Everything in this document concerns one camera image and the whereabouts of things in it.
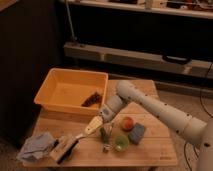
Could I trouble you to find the red yellow apple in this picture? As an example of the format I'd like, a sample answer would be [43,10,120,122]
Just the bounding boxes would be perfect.
[121,117,134,131]

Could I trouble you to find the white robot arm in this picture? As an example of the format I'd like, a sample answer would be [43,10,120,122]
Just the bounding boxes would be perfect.
[85,80,213,171]

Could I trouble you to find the green cucumber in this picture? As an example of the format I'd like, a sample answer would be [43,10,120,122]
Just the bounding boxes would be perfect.
[99,127,109,144]

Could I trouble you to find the dark brown object in bin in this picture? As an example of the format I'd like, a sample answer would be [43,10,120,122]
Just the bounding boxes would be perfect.
[82,92,102,107]

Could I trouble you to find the green cup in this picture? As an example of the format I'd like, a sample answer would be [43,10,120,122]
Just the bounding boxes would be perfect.
[113,134,129,152]

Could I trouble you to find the yellow plastic bin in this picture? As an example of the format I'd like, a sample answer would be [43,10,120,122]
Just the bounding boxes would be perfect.
[34,68,108,116]

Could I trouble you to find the wooden table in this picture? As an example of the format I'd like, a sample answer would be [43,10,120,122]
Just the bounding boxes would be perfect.
[23,78,179,168]

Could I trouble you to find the blue sponge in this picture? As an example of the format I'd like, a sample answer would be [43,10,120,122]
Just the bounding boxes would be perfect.
[128,123,146,145]

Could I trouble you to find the blue grey cloth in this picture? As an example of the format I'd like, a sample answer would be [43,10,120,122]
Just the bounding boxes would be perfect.
[17,132,56,162]

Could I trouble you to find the long white shelf beam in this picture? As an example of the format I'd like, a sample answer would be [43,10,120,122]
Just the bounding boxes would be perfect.
[64,42,213,79]

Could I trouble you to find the metal pole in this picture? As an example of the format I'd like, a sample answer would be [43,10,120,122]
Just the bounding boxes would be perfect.
[65,0,77,42]

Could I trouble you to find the upper shelf with clutter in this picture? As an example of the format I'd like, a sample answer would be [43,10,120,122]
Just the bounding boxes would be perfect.
[59,0,213,19]

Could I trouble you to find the black cable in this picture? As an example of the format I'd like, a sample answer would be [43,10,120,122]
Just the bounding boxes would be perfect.
[199,63,213,118]

